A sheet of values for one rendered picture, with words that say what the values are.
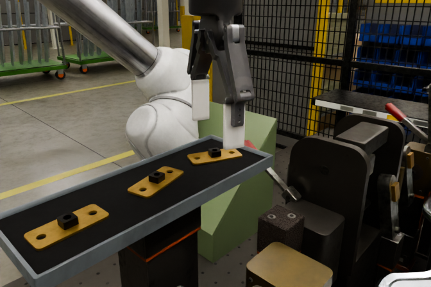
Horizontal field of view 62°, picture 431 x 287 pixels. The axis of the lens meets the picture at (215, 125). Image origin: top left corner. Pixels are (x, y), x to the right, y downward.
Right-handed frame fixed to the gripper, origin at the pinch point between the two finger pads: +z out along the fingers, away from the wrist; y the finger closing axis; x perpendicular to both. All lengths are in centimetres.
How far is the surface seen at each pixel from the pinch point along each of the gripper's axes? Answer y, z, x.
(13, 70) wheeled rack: -640, 94, -111
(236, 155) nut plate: 1.2, 5.1, 3.2
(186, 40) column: -748, 68, 231
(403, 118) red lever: -13, 10, 56
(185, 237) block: 8.3, 12.8, -7.9
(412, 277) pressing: 19.7, 21.1, 24.2
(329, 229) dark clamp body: 13.7, 13.4, 12.6
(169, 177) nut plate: 4.6, 5.1, -8.9
